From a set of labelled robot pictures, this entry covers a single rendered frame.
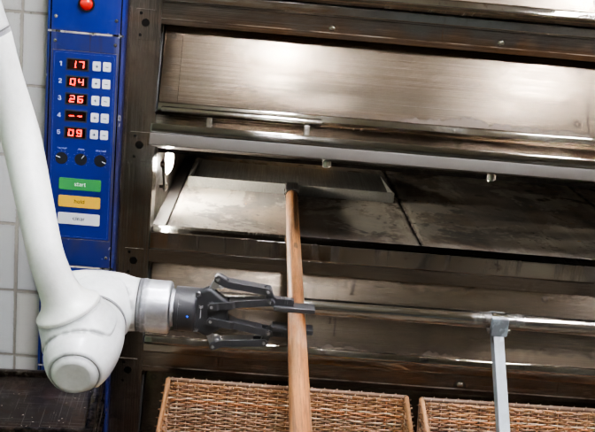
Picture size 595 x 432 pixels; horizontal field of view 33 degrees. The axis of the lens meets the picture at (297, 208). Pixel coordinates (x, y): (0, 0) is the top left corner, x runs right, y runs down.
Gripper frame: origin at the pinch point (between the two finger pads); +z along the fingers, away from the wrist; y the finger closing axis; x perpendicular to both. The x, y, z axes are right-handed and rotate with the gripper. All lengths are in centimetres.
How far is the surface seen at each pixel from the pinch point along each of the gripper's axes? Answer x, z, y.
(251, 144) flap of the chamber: -38.8, -10.5, -21.9
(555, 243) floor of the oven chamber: -72, 64, 1
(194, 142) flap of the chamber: -38.6, -21.8, -21.3
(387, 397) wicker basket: -50, 25, 35
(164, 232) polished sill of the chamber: -53, -28, 2
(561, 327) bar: -16, 51, 3
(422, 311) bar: -16.5, 24.4, 2.5
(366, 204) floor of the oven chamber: -96, 20, 2
